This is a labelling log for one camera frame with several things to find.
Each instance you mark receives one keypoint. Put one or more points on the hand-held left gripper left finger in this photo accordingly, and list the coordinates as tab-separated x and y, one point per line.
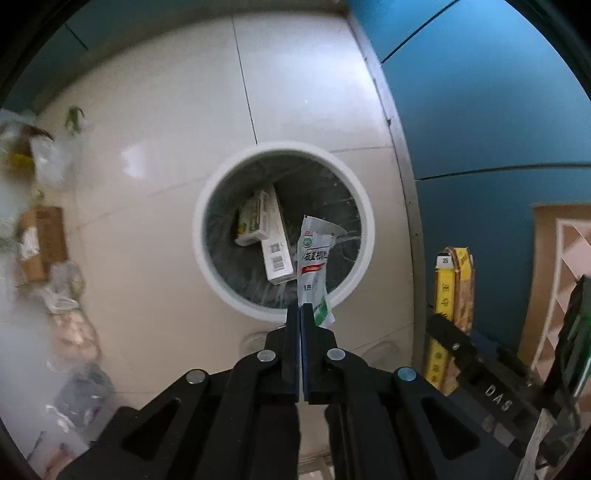
292	332

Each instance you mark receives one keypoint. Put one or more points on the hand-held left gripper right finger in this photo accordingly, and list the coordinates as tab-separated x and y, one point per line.
307	332

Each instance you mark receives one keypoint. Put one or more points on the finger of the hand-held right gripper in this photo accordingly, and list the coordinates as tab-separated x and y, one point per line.
450	341

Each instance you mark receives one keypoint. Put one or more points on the white sachet packet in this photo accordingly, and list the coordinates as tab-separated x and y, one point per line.
314	263

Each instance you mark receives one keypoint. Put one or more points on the white round waste bin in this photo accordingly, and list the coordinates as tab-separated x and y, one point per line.
203	240

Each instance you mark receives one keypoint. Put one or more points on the person's right forearm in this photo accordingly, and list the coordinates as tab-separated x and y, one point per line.
542	438

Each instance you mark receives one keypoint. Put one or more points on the yellow carton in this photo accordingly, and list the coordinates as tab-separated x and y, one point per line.
443	286

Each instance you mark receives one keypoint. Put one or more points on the long white barcode box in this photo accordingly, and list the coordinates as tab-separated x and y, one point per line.
277	258

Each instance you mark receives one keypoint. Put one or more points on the white green medicine box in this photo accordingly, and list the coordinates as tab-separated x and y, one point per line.
254	217

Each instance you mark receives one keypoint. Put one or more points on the bag of pale buns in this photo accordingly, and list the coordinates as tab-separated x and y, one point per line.
76	337

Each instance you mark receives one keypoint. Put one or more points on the clear water jug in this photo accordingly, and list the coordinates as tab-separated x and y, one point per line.
83	394

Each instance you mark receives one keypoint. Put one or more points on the blue stove cabinet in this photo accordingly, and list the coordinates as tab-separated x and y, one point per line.
485	115

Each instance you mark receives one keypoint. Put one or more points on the bag of ginger roots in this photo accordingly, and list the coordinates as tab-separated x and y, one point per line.
64	286

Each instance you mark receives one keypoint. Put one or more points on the brown cardboard box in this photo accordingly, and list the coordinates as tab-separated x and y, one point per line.
44	240

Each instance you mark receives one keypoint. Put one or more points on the clear plastic bag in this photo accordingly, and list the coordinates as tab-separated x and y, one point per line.
46	159

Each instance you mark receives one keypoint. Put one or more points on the green vegetable leaf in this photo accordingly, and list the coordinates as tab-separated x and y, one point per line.
74	117

